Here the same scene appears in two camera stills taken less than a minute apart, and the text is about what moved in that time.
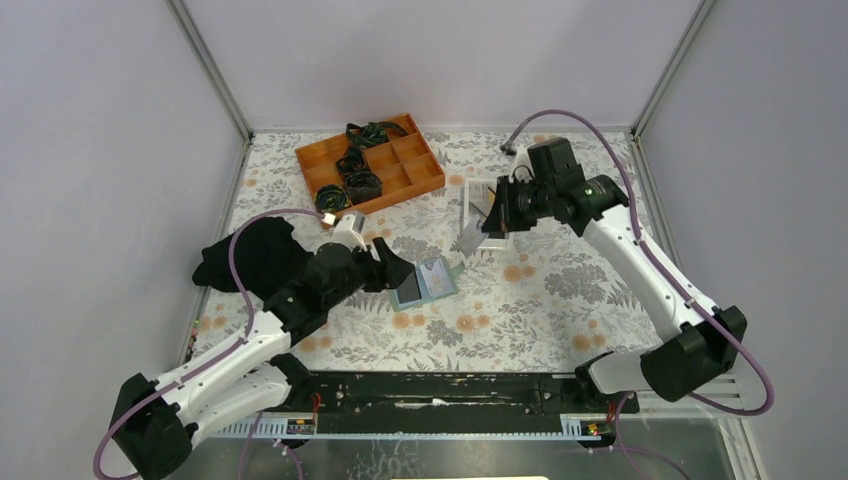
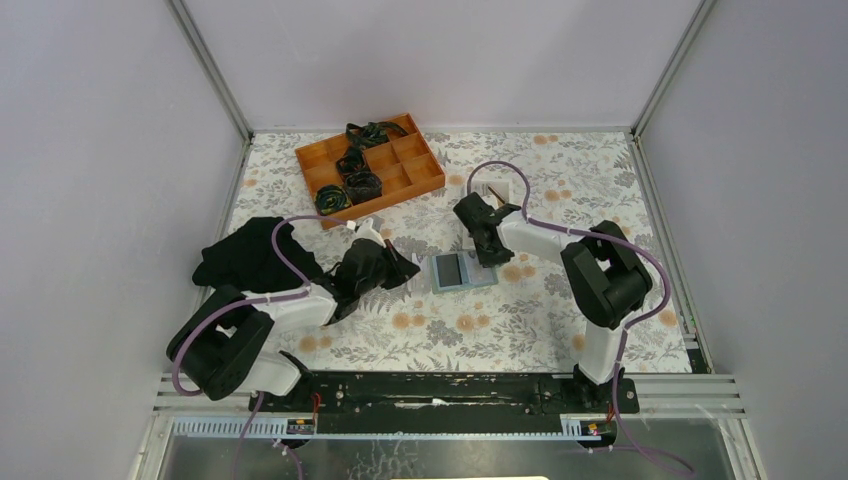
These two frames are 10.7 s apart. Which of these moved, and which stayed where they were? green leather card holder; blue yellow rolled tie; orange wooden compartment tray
Moved: green leather card holder
Stayed: orange wooden compartment tray; blue yellow rolled tie
